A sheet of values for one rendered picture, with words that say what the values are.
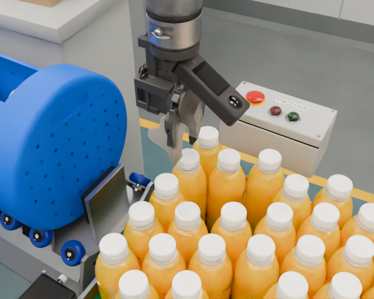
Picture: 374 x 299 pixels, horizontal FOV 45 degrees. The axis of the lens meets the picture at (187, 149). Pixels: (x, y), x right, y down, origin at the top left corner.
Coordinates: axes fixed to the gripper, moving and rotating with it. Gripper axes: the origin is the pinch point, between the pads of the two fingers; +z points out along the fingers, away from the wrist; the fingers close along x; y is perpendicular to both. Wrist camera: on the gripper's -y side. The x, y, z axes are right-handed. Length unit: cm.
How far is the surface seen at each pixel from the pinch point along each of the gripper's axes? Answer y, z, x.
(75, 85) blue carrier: 16.2, -11.3, 6.8
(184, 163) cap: -0.3, 1.9, 1.4
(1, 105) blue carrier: 22.9, -10.7, 15.7
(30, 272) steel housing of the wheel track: 21.7, 24.9, 22.4
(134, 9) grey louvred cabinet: 109, 55, -130
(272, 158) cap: -12.7, 1.8, -7.3
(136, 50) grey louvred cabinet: 110, 79, -130
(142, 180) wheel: 10.2, 13.4, -0.2
